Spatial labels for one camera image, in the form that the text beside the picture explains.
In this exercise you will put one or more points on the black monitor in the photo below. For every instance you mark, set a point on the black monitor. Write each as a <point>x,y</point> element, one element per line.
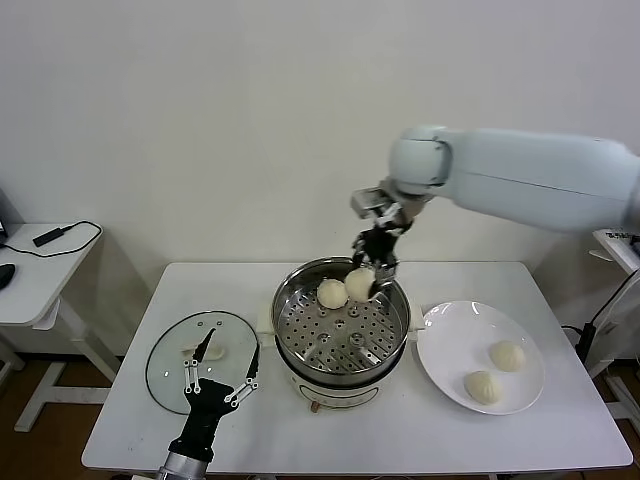
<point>4,210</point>

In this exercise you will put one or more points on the white electric cooking pot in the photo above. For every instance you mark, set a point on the white electric cooking pot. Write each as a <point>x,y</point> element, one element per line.
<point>340,396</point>

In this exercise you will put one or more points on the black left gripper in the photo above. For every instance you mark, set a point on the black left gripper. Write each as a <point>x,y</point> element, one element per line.
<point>207,400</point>

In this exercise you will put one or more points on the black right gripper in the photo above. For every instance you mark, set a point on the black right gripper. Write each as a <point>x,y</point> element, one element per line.
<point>380,247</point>

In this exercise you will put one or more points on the white side table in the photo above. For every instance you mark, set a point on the white side table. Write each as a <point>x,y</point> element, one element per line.
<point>30,290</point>
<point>612,255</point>

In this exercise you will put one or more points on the black computer mouse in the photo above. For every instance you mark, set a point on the black computer mouse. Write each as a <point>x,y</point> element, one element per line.
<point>6,275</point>

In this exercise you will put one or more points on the stainless steel steamer basket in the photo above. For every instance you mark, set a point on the stainless steel steamer basket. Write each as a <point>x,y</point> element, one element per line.
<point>340,340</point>

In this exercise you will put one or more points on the white steamed baozi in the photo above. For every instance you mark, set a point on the white steamed baozi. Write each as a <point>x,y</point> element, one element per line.
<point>331,294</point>
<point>357,286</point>
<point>507,356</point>
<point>482,387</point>

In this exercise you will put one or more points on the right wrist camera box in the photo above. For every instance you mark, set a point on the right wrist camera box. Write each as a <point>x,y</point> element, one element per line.
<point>367,200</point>

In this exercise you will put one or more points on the white round plate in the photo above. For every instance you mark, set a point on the white round plate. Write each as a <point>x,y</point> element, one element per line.
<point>450,340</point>

